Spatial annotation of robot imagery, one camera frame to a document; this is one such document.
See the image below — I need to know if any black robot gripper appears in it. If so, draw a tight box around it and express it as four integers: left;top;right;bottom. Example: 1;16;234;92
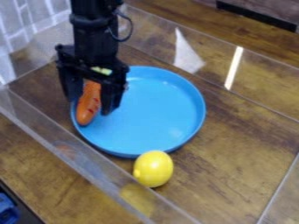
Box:
54;17;128;116

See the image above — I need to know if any orange toy carrot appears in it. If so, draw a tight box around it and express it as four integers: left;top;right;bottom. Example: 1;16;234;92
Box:
75;80;101;126

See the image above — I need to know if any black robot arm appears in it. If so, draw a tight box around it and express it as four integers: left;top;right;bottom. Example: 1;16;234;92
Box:
54;0;133;116

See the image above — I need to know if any blue round plate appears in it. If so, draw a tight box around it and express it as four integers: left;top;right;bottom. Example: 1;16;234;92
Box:
73;66;206;158

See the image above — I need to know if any yellow toy lemon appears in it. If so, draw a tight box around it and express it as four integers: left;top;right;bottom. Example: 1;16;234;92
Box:
133;150;173;188

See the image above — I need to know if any blue object at corner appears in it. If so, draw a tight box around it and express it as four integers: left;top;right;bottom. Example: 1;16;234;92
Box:
0;192;19;224

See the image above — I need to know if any clear acrylic enclosure wall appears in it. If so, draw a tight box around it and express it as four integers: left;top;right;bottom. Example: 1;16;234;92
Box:
0;0;299;224

